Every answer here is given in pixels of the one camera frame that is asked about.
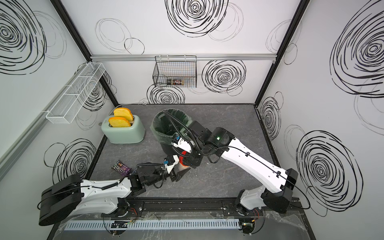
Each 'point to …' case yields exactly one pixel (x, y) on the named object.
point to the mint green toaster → (134, 134)
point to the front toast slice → (119, 122)
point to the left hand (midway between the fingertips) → (186, 162)
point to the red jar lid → (181, 158)
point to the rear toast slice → (123, 112)
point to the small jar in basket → (175, 82)
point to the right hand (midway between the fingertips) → (188, 156)
